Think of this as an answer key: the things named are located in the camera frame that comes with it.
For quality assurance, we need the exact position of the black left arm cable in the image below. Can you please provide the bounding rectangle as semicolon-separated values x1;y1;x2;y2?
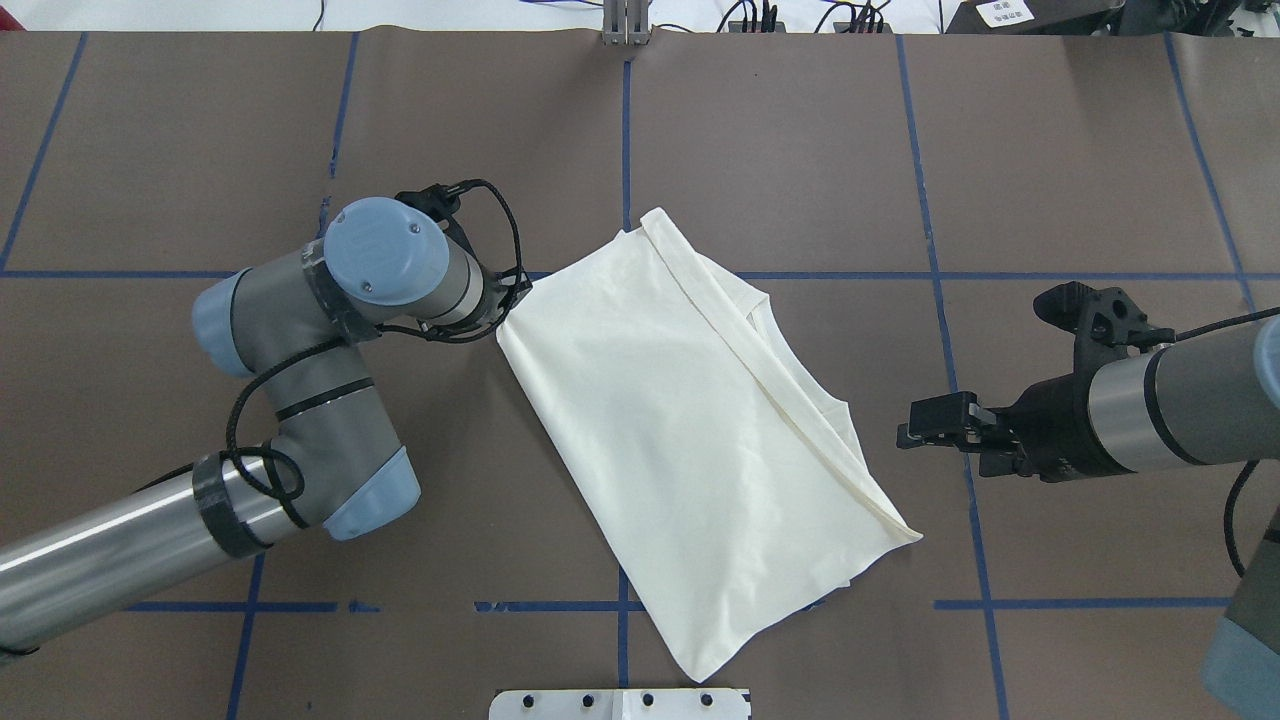
131;178;531;530

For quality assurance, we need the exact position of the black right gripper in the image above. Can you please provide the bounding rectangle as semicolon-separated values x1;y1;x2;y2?
896;282;1175;482

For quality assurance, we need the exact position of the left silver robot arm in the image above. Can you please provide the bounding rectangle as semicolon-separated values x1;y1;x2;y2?
3;178;531;665

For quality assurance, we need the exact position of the cream cat print shirt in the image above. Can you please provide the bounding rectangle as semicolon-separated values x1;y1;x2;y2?
497;208;922;682

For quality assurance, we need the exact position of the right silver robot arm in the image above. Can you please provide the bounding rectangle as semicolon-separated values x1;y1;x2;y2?
896;282;1279;483

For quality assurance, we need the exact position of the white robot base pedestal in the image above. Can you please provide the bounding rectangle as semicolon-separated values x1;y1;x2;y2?
488;688;753;719

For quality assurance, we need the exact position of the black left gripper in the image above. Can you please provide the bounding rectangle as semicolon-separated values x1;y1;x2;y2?
396;179;532;336

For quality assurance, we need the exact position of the aluminium frame post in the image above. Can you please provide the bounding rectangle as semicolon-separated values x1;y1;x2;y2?
600;0;652;47

